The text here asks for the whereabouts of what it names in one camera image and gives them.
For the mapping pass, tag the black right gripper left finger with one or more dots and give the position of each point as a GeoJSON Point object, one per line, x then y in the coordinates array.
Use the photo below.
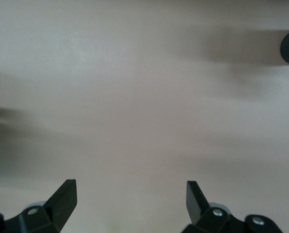
{"type": "Point", "coordinates": [59, 206]}

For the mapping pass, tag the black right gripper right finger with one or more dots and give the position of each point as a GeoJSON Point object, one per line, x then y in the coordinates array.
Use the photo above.
{"type": "Point", "coordinates": [200, 211]}

